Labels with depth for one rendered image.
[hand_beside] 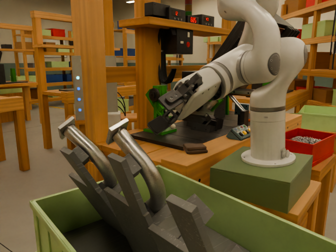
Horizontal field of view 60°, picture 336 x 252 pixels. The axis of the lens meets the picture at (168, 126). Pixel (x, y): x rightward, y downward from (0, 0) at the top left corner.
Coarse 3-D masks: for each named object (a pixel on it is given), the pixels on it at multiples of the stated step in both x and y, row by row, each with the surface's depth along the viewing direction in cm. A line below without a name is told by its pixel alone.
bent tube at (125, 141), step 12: (108, 132) 52; (120, 132) 52; (120, 144) 52; (132, 144) 52; (132, 156) 51; (144, 156) 51; (144, 168) 51; (156, 168) 52; (144, 180) 52; (156, 180) 51; (156, 192) 52; (156, 204) 54
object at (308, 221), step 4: (316, 196) 111; (316, 200) 112; (312, 204) 109; (316, 204) 113; (312, 208) 109; (308, 212) 110; (312, 212) 109; (304, 216) 107; (308, 216) 110; (312, 216) 110; (304, 220) 107; (308, 220) 110; (312, 220) 111; (300, 224) 95; (304, 224) 108; (308, 224) 111; (312, 224) 112; (308, 228) 111; (312, 228) 114
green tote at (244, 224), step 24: (72, 192) 80; (120, 192) 90; (144, 192) 96; (168, 192) 95; (192, 192) 86; (216, 192) 79; (48, 216) 76; (72, 216) 81; (96, 216) 86; (216, 216) 80; (240, 216) 73; (264, 216) 68; (48, 240) 64; (240, 240) 74; (264, 240) 69; (288, 240) 64; (312, 240) 59
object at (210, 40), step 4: (208, 36) 1068; (220, 36) 1045; (204, 40) 1087; (208, 40) 1071; (212, 40) 1068; (216, 40) 1059; (220, 40) 1048; (208, 44) 1074; (208, 48) 1077; (212, 48) 1114; (208, 52) 1079; (212, 52) 1116; (208, 56) 1082; (212, 56) 1119; (208, 60) 1086; (248, 88) 1023
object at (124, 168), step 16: (112, 160) 49; (128, 160) 50; (128, 176) 48; (112, 192) 60; (128, 192) 51; (112, 208) 65; (128, 208) 56; (144, 208) 52; (128, 224) 62; (144, 224) 54; (128, 240) 68; (144, 240) 59
